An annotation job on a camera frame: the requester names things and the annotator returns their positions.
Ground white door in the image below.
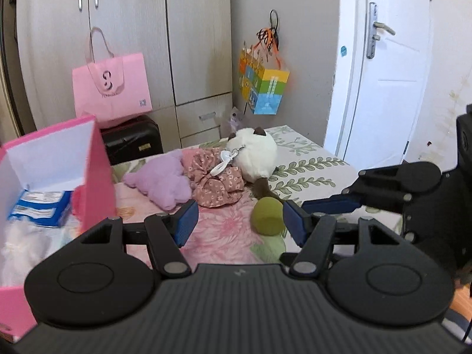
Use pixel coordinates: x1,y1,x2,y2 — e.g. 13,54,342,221
324,0,434,165

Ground white mesh bath pouf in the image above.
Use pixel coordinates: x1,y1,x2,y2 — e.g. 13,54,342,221
0,221,80,288

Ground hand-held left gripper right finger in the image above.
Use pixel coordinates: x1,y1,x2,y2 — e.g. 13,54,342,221
283,200,402,277

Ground green round puff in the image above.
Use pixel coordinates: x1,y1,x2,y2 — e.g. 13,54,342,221
250,196,285,237

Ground purple plush toy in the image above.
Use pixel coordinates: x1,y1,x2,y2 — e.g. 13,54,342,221
123,150,192,211

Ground pink tote bag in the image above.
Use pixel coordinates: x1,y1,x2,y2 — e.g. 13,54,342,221
72,27,153,129

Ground blue wet wipes packet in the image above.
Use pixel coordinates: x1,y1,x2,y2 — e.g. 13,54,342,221
7,190,76,228

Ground white plush cat toy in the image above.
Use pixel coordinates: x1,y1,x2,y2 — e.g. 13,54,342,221
226,126,284,203

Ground grey wooden wardrobe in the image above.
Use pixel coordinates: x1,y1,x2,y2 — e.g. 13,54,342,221
15,0,234,148

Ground floral fabric scrunchie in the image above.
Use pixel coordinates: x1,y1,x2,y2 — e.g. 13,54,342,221
181,147,245,208

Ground metal door handle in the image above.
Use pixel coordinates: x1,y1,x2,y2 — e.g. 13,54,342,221
367,2,396,60

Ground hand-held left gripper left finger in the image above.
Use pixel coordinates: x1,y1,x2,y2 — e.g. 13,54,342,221
74,199,200,279

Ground pink cardboard box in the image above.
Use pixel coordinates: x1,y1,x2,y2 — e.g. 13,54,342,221
0,115,118,342

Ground white key clip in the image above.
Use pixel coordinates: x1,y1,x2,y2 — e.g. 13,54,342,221
209,147,246,176

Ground colourful paper gift bag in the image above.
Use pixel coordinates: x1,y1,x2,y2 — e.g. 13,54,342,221
238,46,290,116

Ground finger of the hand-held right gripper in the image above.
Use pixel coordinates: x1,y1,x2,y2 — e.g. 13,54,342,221
301,163,417,216

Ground black suitcase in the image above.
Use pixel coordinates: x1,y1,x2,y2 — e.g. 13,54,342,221
99,114,165,166

